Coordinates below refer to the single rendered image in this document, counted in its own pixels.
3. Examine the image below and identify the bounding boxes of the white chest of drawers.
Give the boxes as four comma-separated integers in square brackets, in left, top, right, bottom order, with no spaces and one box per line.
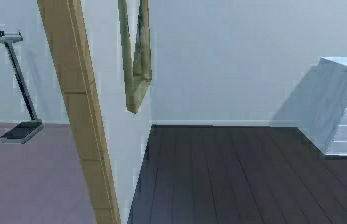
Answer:
[298,56,347,157]

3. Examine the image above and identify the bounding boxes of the tan wooden room door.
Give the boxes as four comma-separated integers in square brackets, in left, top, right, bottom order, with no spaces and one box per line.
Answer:
[36,0,122,224]

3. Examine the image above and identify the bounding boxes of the grey upright weighing scale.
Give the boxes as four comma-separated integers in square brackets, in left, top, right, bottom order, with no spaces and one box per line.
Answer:
[0,25,45,145]

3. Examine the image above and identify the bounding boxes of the wooden framed wall picture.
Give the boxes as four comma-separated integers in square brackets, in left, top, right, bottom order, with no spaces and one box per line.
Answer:
[117,0,153,115]

